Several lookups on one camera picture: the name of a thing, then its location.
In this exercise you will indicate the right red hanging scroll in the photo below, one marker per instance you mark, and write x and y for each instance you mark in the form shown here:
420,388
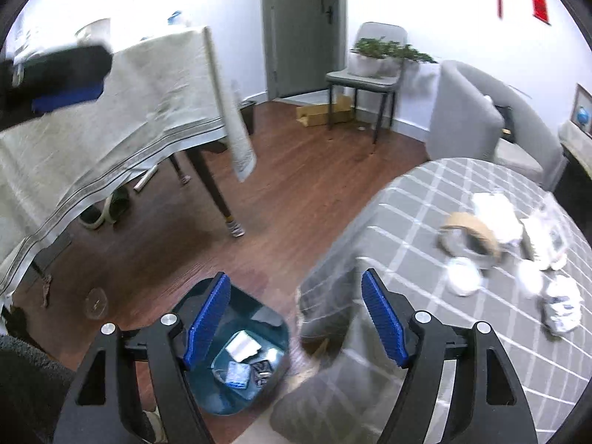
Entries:
540,10

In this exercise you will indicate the dark teal trash bin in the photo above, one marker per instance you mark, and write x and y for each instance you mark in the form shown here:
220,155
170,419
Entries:
249,331

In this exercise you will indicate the black handbag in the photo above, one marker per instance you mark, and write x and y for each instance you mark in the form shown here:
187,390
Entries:
508,130

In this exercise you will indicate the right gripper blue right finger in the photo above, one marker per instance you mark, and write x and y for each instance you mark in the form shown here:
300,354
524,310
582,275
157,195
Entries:
389,313

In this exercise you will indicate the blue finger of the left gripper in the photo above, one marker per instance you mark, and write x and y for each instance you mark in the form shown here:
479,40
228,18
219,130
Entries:
50,97

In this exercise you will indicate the picture frame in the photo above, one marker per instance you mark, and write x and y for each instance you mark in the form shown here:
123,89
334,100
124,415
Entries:
581,114

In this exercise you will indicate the black snack packet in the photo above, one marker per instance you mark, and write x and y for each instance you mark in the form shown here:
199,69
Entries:
262,371

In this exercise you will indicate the brown tape roll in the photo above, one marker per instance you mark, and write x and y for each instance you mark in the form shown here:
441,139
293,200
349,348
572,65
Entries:
462,235

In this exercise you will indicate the long side table beige cloth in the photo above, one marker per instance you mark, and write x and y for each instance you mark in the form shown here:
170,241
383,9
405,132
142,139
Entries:
578,143

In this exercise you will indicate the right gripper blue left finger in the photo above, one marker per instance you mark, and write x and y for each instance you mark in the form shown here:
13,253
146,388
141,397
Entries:
201,333

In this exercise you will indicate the dark grey door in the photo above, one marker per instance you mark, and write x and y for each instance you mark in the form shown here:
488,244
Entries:
303,41

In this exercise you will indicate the beige tablecloth on dining table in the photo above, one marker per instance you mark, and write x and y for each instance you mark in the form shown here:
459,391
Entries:
163,95

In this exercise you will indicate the dark wooden table leg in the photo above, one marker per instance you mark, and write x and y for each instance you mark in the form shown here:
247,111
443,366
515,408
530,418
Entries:
199,164

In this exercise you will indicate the grey checked tablecloth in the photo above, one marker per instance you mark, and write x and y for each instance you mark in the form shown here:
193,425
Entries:
350,400

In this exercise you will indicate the grey armchair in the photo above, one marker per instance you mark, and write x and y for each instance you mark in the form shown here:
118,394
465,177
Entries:
465,123

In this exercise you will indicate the potted green plant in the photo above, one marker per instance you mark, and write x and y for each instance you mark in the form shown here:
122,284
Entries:
376,57

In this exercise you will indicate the white plastic lid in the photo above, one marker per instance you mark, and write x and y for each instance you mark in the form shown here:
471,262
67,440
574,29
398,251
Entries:
529,279
463,276

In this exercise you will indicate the grey dining chair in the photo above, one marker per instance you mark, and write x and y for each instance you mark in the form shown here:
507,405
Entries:
386,87

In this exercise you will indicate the cardboard box on floor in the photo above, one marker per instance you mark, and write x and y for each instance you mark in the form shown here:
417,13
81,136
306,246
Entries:
318,114

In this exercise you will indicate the white box with qr label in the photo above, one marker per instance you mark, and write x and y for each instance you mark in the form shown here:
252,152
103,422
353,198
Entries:
545,240

